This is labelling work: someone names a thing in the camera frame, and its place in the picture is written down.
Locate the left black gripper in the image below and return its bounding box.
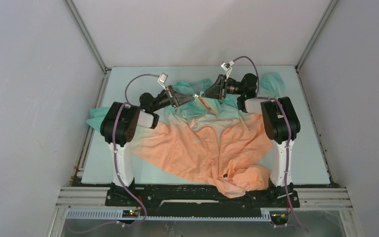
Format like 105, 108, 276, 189
152, 85, 194, 112

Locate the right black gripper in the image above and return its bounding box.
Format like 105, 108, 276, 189
201, 75, 245, 101

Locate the teal and orange jacket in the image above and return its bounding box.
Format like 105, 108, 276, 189
86, 79, 273, 198

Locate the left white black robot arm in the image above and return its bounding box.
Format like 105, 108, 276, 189
100, 86, 194, 206

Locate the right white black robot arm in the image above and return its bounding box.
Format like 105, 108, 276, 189
202, 73, 301, 206

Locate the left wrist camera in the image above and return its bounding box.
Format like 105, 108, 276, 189
157, 73, 168, 89

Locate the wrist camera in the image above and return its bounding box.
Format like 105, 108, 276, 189
221, 61, 234, 78
157, 73, 168, 89

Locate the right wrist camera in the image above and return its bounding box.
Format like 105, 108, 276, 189
221, 61, 234, 78

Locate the grey slotted cable duct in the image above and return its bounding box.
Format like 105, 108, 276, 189
65, 208, 271, 222

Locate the aluminium frame rail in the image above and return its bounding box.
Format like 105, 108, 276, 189
48, 183, 362, 237

